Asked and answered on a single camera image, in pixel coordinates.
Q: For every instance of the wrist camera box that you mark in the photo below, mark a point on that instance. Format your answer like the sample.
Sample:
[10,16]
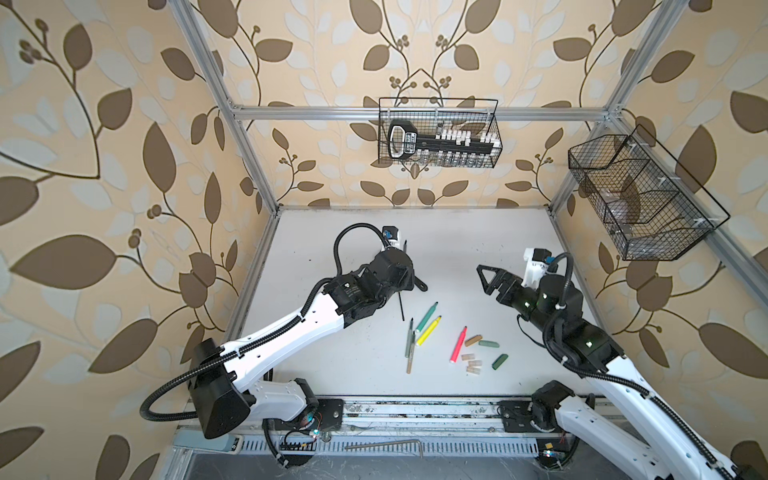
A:
[536,266]
[392,235]

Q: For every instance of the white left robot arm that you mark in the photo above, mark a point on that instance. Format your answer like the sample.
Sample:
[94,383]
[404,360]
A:
[226,396]

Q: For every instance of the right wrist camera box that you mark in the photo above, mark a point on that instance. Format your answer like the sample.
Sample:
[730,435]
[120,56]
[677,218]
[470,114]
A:
[536,266]

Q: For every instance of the green highlighter pen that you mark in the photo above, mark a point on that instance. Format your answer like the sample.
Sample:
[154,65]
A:
[423,323]

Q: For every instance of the black wire basket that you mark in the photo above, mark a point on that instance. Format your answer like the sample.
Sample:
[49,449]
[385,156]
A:
[652,206]
[464,114]

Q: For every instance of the black socket set holder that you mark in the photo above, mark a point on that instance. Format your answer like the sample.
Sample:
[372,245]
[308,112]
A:
[441,145]

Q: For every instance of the black wire basket right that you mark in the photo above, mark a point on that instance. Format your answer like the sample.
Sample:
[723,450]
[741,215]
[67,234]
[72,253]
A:
[652,206]

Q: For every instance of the brown pen cap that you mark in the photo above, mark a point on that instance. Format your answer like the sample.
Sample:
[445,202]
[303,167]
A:
[473,340]

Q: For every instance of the metal hex key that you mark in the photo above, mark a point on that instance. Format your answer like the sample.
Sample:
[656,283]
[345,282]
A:
[408,446]

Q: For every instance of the pink highlighter pen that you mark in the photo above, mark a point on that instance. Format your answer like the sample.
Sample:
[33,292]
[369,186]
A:
[459,344]

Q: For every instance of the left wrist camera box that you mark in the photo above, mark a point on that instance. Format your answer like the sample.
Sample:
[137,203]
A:
[392,235]

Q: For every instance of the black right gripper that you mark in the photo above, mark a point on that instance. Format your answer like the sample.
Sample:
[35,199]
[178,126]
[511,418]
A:
[510,282]

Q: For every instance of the black wire basket centre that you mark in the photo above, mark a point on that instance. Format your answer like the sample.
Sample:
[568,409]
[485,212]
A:
[464,114]

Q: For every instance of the dark green highlighter cap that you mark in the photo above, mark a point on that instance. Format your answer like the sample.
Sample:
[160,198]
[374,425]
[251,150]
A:
[499,361]

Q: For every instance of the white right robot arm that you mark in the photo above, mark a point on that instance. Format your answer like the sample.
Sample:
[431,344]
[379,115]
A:
[666,446]

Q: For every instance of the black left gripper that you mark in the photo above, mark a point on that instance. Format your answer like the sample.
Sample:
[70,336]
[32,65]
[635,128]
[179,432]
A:
[408,277]

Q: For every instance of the yellow highlighter pen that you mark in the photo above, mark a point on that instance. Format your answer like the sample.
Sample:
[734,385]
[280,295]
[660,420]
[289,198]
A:
[428,331]

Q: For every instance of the aluminium frame rail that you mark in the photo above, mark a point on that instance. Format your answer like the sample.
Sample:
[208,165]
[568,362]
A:
[742,265]

